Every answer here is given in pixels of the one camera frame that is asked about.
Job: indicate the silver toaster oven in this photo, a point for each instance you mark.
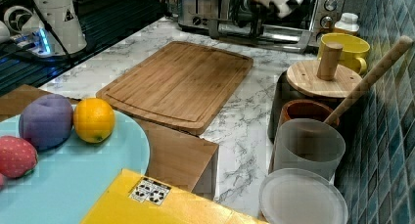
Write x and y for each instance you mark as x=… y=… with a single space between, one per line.
x=247 y=22

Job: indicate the orange bottle white cap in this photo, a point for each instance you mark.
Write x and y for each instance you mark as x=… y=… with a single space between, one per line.
x=347 y=24

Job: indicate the silver two-slot toaster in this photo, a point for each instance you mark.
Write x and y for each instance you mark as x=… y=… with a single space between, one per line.
x=201 y=14

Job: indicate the yellow mug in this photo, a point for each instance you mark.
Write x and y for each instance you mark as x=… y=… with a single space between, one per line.
x=354 y=53

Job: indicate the dark canister wooden lid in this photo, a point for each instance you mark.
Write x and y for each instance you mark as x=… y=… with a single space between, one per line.
x=323 y=80

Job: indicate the brown wooden utensil holder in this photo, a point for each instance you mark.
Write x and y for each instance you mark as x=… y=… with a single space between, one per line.
x=301 y=108

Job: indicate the bamboo cutting board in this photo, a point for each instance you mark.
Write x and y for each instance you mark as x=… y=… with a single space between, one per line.
x=182 y=86

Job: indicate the frosted plastic cup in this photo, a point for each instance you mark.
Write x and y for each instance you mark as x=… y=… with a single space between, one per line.
x=308 y=144

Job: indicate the wooden drawer box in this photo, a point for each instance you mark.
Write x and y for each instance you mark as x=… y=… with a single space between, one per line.
x=46 y=162

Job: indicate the yellow orange fruit toy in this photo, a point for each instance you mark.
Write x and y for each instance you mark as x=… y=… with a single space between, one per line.
x=93 y=120

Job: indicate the yellow cereal box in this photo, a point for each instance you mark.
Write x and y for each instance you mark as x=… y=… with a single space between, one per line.
x=133 y=198

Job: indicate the purple plum toy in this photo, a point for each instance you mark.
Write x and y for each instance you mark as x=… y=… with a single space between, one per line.
x=47 y=122

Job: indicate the light blue plate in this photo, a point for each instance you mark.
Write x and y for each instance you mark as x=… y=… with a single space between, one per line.
x=68 y=180

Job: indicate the red strawberry toy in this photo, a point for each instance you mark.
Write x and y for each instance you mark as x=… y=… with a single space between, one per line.
x=17 y=157

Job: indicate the wooden spoon handle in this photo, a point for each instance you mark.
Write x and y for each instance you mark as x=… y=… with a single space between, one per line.
x=402 y=44

